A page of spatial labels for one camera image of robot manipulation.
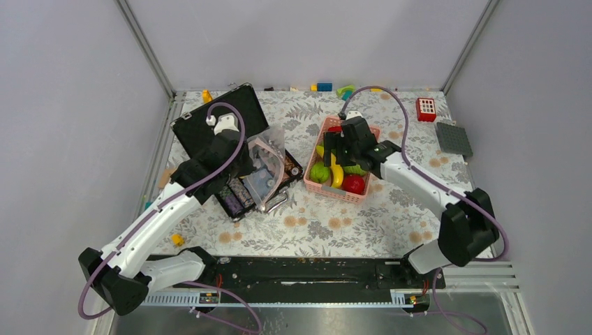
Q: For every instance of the small yellow brick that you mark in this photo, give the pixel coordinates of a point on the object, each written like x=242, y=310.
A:
x=177, y=240

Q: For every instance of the green bumpy toy fruit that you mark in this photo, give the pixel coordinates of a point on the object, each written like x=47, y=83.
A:
x=319, y=173

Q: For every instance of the tan toy piece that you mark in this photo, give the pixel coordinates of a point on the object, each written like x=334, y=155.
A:
x=165, y=177

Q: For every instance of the red toy apple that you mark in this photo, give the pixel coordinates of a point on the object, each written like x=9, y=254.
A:
x=353, y=183

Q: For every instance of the floral tablecloth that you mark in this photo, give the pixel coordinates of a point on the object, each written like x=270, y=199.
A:
x=388, y=223

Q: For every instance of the black poker chip case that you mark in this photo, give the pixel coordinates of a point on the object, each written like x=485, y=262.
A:
x=231, y=135

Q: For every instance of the green teal toy block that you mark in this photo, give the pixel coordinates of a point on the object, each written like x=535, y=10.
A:
x=344, y=93

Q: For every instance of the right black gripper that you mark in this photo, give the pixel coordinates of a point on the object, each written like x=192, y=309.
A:
x=335, y=140

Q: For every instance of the clear zip top bag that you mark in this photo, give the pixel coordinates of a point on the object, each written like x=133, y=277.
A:
x=267, y=152

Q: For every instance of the light green toy cabbage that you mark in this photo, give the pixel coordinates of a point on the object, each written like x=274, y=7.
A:
x=354, y=169

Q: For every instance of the grey building baseplate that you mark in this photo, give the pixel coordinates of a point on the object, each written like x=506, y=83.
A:
x=453, y=139

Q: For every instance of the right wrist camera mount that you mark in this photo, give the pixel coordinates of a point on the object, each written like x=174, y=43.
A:
x=352, y=114

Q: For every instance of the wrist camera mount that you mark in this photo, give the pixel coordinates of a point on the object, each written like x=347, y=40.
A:
x=352, y=114
x=226, y=122

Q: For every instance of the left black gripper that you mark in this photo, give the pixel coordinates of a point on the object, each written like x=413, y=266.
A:
x=249, y=167

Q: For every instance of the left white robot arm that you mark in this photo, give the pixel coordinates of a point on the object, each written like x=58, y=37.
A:
x=121, y=273

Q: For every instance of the pink plastic basket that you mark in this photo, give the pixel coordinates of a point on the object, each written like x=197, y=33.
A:
x=325, y=189

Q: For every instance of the yellow toy brick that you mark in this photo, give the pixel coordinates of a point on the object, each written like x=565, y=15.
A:
x=206, y=96

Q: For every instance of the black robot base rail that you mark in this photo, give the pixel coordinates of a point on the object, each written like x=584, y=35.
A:
x=321, y=281

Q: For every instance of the red toy window block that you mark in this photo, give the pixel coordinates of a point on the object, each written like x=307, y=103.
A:
x=426, y=109

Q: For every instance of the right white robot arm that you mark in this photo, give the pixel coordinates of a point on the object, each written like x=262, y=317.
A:
x=467, y=220

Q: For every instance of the yellow toy banana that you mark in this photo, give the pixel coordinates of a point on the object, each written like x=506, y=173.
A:
x=337, y=173

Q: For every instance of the blue toy brick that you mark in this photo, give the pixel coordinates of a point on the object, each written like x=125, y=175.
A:
x=324, y=86

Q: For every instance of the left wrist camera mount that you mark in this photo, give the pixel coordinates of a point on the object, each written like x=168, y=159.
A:
x=226, y=122

